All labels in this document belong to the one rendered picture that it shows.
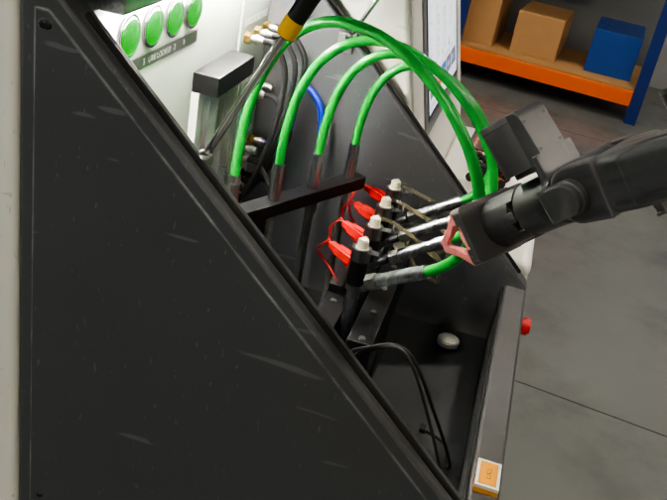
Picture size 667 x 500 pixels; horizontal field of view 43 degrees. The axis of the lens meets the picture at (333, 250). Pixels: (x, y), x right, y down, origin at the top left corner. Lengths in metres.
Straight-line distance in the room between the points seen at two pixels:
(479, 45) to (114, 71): 5.81
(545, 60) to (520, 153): 5.70
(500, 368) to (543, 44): 5.34
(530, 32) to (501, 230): 5.65
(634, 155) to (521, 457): 2.03
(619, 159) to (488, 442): 0.51
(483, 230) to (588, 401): 2.18
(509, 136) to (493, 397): 0.48
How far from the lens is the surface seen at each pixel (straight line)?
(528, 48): 6.57
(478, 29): 6.61
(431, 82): 1.00
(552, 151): 0.87
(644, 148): 0.77
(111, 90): 0.86
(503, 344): 1.37
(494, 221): 0.93
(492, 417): 1.21
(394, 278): 1.08
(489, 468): 1.11
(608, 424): 3.03
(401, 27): 1.47
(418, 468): 0.95
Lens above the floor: 1.65
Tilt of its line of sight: 27 degrees down
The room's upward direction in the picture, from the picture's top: 11 degrees clockwise
